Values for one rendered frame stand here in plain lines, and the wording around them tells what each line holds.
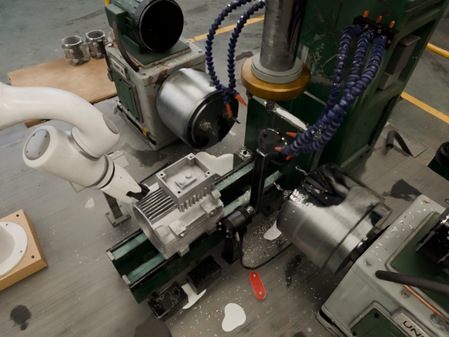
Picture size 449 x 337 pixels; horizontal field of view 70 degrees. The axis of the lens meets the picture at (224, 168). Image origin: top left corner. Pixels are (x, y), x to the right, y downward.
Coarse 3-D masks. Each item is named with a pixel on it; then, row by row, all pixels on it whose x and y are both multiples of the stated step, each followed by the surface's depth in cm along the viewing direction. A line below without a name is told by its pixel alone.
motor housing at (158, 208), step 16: (160, 192) 84; (144, 208) 82; (160, 208) 82; (176, 208) 84; (192, 208) 86; (144, 224) 94; (160, 224) 81; (192, 224) 84; (208, 224) 90; (160, 240) 81; (176, 240) 82; (192, 240) 90
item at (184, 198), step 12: (192, 156) 88; (168, 168) 85; (180, 168) 89; (192, 168) 89; (204, 168) 87; (168, 180) 86; (180, 180) 84; (192, 180) 85; (204, 180) 83; (168, 192) 82; (180, 192) 80; (192, 192) 82; (204, 192) 86; (180, 204) 81
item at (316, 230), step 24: (336, 168) 84; (288, 192) 89; (312, 192) 80; (336, 192) 78; (360, 192) 79; (288, 216) 83; (312, 216) 78; (336, 216) 76; (360, 216) 74; (384, 216) 77; (312, 240) 79; (336, 240) 75; (360, 240) 73; (336, 264) 77
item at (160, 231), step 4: (216, 188) 88; (212, 192) 87; (216, 192) 87; (212, 196) 87; (216, 196) 87; (132, 200) 85; (136, 200) 85; (132, 204) 85; (140, 228) 95; (156, 228) 80; (160, 228) 79; (164, 228) 80; (156, 232) 79; (160, 232) 79; (164, 232) 80; (160, 236) 79; (164, 256) 88
